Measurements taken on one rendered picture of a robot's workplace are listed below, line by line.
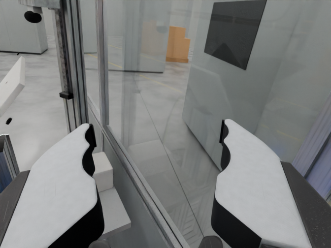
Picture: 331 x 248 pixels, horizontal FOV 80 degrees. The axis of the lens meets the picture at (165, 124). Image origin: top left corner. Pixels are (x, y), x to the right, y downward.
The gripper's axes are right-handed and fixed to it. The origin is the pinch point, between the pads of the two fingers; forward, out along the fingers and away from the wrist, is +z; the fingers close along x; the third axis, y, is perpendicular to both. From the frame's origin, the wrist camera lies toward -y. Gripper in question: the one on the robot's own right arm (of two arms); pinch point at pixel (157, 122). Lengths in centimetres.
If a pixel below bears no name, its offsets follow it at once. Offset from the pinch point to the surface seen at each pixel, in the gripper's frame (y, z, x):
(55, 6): -9, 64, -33
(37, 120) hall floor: 122, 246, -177
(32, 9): -9, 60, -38
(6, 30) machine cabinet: 22, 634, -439
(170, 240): 47, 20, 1
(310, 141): 5.6, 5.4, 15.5
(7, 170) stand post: 31, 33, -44
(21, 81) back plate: 5.6, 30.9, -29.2
